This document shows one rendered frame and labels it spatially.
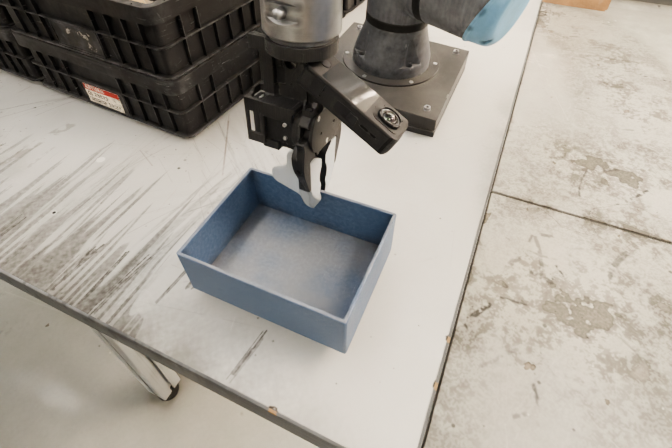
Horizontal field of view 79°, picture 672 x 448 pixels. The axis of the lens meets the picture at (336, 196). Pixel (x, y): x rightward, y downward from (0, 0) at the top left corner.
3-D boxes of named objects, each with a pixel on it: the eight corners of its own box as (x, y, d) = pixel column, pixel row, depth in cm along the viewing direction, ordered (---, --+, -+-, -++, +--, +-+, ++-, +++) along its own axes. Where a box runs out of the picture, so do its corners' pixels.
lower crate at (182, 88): (286, 69, 89) (281, 13, 80) (192, 147, 70) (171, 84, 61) (150, 32, 102) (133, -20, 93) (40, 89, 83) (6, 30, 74)
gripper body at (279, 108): (283, 115, 51) (278, 14, 43) (345, 133, 48) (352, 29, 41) (247, 145, 46) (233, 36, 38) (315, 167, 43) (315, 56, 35)
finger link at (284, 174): (281, 194, 54) (278, 133, 48) (321, 208, 52) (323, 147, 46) (268, 207, 52) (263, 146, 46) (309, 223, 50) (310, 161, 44)
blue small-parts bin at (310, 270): (391, 249, 53) (397, 213, 48) (345, 355, 43) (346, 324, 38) (258, 202, 58) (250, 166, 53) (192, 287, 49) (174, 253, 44)
